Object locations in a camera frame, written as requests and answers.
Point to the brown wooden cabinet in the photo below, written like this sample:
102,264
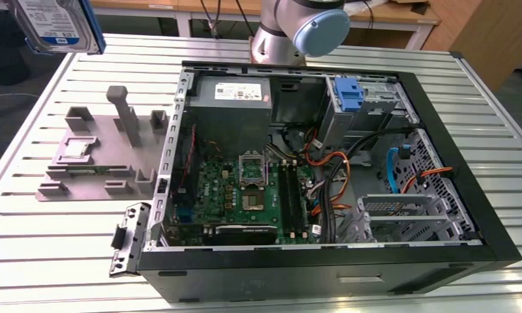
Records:
496,39

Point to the black office chair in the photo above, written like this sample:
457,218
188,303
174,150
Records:
5,68

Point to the grey parts rack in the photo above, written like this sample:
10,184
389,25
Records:
109,163

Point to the green motherboard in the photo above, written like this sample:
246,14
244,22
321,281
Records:
218,182

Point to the silver CPU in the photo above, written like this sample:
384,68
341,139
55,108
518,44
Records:
77,150

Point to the grey metal card retainer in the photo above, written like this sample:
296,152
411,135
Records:
135,234

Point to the black RAM slot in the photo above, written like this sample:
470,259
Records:
300,208
288,202

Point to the CPU socket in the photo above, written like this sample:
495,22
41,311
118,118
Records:
257,199

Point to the grey optical drive cage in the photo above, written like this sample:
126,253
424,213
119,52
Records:
344,127

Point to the green RAM stick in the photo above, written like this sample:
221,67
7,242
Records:
91,171

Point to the blue drive latch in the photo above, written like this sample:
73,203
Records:
348,94

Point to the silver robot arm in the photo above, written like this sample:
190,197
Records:
278,45

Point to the wooden desk with white legs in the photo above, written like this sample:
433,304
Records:
396,18

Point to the grey power supply unit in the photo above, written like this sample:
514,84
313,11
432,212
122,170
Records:
230,120

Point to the hard disk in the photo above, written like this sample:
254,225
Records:
57,26

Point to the black graphics card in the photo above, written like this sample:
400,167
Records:
244,234

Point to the blue expansion slot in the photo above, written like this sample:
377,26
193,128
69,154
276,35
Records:
186,216

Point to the black PC case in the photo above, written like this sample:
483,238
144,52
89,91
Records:
288,277

